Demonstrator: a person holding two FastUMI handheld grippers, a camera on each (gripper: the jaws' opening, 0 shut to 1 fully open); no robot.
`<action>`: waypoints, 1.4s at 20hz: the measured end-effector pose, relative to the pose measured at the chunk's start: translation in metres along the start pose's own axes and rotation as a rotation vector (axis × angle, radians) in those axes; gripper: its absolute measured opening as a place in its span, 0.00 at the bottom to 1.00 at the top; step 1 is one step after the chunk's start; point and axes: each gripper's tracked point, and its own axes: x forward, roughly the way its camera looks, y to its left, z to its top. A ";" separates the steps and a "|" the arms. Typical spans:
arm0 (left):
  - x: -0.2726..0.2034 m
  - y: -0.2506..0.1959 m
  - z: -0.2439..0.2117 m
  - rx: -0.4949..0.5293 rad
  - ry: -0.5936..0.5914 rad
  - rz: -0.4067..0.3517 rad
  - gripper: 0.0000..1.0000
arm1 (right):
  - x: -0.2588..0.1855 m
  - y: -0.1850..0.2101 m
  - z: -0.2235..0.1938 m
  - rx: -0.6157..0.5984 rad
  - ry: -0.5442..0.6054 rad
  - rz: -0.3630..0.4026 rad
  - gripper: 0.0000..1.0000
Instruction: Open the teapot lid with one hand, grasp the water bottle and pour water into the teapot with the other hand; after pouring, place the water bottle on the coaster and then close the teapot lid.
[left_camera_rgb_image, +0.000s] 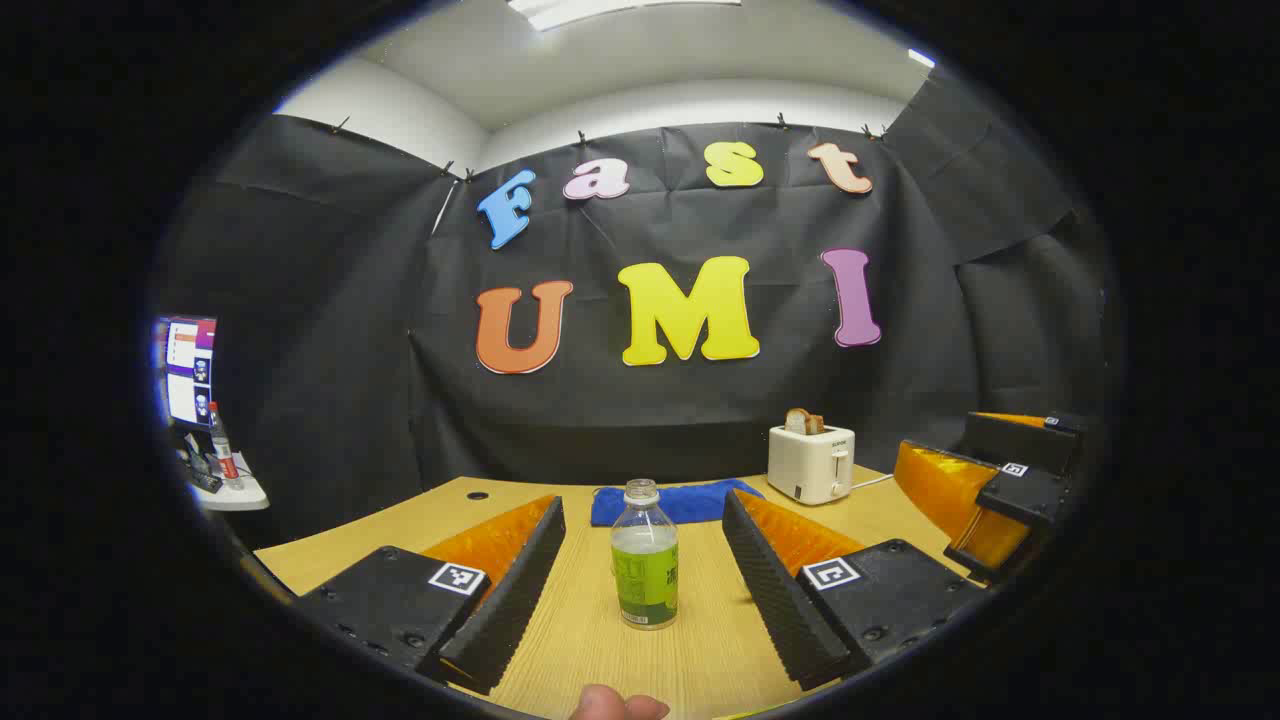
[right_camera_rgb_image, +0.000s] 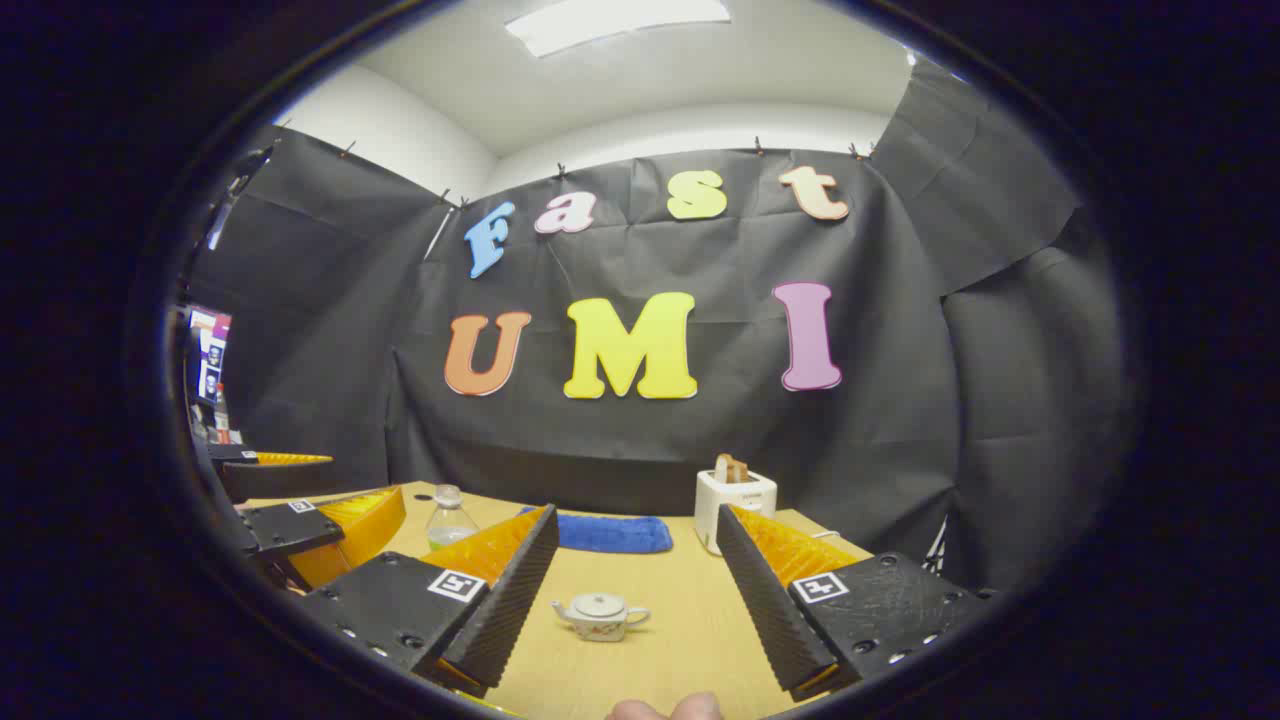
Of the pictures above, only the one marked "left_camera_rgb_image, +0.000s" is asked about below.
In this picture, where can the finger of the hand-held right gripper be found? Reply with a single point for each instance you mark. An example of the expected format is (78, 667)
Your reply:
(1030, 495)
(1020, 440)

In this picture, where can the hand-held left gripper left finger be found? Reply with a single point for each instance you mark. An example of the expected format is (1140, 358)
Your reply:
(500, 620)

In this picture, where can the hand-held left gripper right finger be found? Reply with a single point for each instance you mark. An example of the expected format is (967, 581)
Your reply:
(780, 600)

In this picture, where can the clear green-label water bottle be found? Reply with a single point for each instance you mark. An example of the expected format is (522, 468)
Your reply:
(645, 570)

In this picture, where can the red-label plastic bottle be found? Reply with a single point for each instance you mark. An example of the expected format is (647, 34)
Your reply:
(226, 455)

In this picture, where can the blue towel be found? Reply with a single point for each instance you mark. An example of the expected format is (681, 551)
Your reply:
(690, 500)

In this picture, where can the white toaster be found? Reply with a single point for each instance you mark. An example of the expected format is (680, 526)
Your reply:
(805, 465)

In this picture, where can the bread slice in toaster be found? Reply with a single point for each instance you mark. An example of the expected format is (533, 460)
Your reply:
(802, 421)

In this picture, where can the white side table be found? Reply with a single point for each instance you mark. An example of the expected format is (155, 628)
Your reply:
(240, 496)

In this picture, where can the black backdrop cloth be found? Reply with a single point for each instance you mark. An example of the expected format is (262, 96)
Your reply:
(350, 350)

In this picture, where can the black keyboard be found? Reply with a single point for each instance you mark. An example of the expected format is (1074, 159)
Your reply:
(203, 480)

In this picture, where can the computer monitor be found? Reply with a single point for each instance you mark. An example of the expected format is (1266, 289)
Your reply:
(188, 370)

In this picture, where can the ceiling light panel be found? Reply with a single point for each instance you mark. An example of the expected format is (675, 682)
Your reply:
(620, 10)

